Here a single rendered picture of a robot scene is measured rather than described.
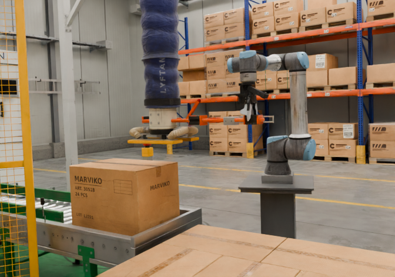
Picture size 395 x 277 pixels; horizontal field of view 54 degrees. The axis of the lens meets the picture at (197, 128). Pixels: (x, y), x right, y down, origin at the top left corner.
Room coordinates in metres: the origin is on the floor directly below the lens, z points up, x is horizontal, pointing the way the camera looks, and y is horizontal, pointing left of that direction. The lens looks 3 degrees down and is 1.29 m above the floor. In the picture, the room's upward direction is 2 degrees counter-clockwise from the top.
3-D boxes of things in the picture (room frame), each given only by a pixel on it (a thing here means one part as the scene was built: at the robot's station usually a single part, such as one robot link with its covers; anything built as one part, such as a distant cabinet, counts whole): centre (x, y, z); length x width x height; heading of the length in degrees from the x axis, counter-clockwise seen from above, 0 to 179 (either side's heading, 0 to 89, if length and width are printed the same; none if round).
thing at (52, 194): (3.42, 1.33, 0.60); 1.60 x 0.10 x 0.09; 58
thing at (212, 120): (2.41, -0.02, 1.23); 0.93 x 0.30 x 0.04; 59
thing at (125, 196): (2.56, 0.50, 0.75); 0.60 x 0.40 x 0.40; 57
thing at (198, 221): (2.37, 0.19, 0.47); 0.70 x 0.03 x 0.15; 148
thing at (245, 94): (2.12, -0.28, 1.37); 0.09 x 0.08 x 0.12; 58
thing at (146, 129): (2.40, 0.21, 1.16); 0.34 x 0.25 x 0.06; 59
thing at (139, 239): (2.37, 0.19, 0.58); 0.70 x 0.03 x 0.06; 148
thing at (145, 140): (2.32, 0.26, 1.12); 0.34 x 0.10 x 0.05; 59
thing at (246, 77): (2.11, -0.28, 1.45); 0.10 x 0.09 x 0.05; 148
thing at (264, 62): (2.21, -0.34, 1.54); 0.12 x 0.12 x 0.09; 54
